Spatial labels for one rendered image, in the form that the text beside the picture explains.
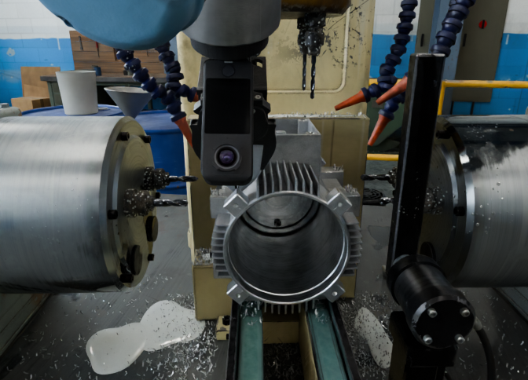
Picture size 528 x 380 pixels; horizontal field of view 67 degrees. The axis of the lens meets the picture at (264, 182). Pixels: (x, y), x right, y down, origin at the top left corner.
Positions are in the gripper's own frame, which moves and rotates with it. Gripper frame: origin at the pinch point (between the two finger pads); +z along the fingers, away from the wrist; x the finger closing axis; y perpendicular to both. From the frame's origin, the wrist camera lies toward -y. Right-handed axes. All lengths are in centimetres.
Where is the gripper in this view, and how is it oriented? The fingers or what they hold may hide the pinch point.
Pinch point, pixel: (236, 188)
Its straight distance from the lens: 49.4
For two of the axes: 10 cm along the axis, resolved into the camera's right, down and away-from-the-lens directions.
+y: -0.2, -7.6, 6.5
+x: -10.0, 0.1, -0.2
